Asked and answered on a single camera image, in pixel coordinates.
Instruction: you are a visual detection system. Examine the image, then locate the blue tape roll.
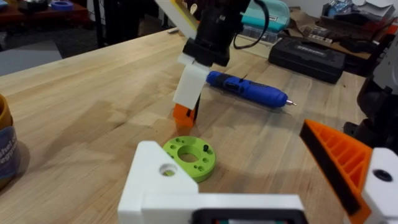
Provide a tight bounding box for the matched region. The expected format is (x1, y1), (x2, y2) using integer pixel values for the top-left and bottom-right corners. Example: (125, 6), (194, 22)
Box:
(50, 0), (75, 12)

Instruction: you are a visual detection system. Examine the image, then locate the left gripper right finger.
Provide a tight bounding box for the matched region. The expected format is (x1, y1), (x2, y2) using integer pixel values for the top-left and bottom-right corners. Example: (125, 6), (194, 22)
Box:
(298, 119), (398, 224)

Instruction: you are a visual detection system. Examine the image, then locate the green disc with holes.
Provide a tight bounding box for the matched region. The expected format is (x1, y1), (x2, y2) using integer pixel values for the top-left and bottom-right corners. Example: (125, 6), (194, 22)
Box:
(162, 135), (217, 184)

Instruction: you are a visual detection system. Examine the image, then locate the heap of cardboard boxes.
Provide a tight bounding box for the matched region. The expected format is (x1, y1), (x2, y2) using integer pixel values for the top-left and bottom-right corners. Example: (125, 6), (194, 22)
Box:
(284, 0), (398, 60)

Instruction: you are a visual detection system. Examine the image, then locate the dark red side table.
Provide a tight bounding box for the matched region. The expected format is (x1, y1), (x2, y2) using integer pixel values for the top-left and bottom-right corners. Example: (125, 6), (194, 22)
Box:
(0, 0), (90, 30)

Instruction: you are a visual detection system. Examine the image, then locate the black metal post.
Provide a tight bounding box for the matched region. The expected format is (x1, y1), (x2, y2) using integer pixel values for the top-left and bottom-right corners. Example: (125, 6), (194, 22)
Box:
(92, 0), (106, 49)

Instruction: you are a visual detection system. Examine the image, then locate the blue electric screwdriver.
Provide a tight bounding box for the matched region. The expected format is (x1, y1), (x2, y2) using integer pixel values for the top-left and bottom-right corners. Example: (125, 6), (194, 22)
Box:
(205, 70), (298, 110)

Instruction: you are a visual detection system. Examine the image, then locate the black tool case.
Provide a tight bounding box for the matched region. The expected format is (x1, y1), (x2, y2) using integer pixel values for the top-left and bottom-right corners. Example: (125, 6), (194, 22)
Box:
(267, 36), (347, 85)

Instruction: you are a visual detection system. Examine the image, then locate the brown tub with label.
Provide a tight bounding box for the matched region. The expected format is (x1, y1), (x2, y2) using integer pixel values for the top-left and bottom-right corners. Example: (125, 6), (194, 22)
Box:
(0, 93), (21, 191)

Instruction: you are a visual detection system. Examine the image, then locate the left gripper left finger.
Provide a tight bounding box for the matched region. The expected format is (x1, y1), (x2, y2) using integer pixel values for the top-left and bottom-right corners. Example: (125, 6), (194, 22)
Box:
(117, 141), (200, 224)

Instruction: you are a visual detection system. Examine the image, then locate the clear plastic parts box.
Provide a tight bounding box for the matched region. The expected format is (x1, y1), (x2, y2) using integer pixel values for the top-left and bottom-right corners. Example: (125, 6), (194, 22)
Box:
(241, 24), (280, 45)

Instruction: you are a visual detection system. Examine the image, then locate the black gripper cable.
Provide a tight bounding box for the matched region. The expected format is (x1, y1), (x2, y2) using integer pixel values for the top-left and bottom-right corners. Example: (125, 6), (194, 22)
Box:
(233, 0), (271, 50)

